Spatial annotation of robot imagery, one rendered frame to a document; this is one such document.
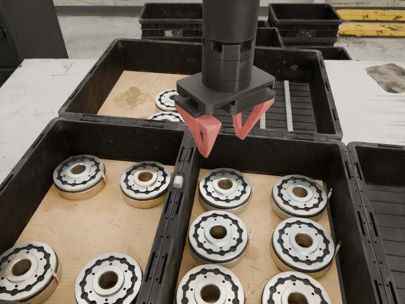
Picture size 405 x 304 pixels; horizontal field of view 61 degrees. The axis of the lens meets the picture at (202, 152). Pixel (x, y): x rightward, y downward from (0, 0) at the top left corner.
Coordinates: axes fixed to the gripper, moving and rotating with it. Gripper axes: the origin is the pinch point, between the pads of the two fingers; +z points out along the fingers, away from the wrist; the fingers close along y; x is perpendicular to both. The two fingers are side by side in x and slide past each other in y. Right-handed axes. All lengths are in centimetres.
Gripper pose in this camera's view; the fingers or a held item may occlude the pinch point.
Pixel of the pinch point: (222, 140)
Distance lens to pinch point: 45.9
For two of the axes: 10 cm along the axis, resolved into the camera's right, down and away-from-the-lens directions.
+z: -0.1, 7.6, 6.5
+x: 6.0, 5.2, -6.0
